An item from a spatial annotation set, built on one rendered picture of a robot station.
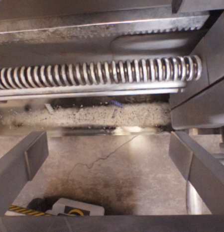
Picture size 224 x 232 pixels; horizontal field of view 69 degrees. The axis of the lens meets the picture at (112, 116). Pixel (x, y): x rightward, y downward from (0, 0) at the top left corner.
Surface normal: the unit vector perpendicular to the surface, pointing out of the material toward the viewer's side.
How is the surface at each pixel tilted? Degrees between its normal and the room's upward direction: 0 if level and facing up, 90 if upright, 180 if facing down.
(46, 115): 0
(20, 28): 0
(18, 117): 0
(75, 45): 90
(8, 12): 90
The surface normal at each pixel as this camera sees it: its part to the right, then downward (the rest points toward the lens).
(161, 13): -0.09, -0.12
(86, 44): 0.02, 0.99
